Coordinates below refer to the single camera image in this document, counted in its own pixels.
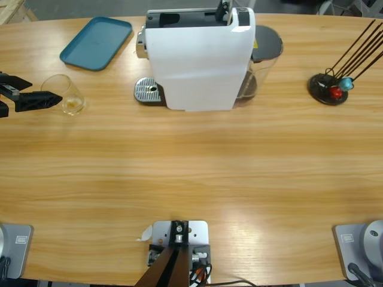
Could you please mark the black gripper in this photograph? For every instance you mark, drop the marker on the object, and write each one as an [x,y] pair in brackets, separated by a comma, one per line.
[7,92]

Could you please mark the grey metal frame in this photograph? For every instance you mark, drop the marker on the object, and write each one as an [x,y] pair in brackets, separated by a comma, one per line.
[368,6]

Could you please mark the grey coffee machine lid lever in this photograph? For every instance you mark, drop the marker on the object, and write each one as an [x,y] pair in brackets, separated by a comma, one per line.
[223,9]

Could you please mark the white paper tag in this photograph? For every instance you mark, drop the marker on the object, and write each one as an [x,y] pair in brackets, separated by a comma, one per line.
[146,234]

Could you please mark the red coffee capsule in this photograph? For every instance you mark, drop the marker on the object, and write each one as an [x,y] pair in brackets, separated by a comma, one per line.
[336,92]

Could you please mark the black bolted bracket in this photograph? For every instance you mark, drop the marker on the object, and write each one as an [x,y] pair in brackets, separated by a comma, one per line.
[205,249]

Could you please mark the clear drinking glass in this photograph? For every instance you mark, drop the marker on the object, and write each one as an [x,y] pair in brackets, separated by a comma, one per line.
[73,104]

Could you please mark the black capsule holder with rods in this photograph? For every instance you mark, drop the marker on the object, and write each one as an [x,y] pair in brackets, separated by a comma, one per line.
[317,86]

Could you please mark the dark camera post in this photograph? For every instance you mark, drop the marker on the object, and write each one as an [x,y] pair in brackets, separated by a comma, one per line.
[170,269]

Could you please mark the white capsule coffee machine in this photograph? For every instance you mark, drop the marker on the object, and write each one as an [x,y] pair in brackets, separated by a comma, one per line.
[194,65]

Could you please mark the teal coffee capsule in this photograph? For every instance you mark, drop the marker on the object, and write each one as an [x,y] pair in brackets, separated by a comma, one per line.
[347,83]

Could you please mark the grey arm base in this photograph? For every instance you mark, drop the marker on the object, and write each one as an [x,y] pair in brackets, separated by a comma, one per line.
[347,239]
[21,239]

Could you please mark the white mount plate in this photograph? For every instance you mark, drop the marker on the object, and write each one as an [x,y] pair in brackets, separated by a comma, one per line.
[197,233]

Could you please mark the teal plastic tray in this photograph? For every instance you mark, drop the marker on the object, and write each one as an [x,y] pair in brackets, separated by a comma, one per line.
[95,43]

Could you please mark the orange connector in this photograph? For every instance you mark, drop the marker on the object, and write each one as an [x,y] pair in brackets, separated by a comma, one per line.
[200,273]

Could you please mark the clear water tank black lid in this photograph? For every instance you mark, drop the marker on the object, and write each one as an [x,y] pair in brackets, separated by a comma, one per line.
[266,42]

